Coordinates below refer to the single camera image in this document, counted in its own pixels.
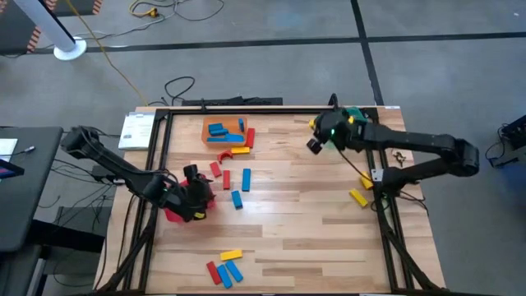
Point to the long red block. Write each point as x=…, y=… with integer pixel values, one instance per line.
x=250, y=137

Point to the black power strip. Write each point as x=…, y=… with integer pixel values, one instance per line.
x=255, y=101

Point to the orange translucent plastic bin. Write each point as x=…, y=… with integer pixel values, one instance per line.
x=230, y=123

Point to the hazard-striped dark platform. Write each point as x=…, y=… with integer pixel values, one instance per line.
x=12, y=33
x=78, y=6

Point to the long blue block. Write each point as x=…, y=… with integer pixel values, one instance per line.
x=246, y=179
x=217, y=140

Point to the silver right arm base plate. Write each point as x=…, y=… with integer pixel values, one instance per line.
x=376, y=175

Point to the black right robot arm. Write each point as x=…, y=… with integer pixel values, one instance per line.
x=411, y=141

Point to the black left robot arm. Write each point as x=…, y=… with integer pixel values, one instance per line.
x=119, y=168

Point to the short thick blue block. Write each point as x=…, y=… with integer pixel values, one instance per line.
x=236, y=199

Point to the teal translucent plastic bin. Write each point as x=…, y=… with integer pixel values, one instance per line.
x=358, y=113

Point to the black aluminium table frame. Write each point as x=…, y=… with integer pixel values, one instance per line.
x=267, y=111

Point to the white paper sheet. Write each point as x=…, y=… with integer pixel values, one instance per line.
x=7, y=148

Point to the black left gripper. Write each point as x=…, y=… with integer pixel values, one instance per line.
x=189, y=195

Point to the black desk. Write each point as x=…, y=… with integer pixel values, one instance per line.
x=29, y=197

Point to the yellow cylinder block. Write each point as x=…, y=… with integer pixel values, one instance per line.
x=367, y=183

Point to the red plastic bin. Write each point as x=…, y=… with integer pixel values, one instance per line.
x=174, y=215

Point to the dark tablet screen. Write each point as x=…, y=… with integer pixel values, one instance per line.
x=8, y=169

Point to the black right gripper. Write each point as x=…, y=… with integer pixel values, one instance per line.
x=335, y=127

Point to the white booklet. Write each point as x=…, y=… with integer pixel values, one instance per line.
x=137, y=129

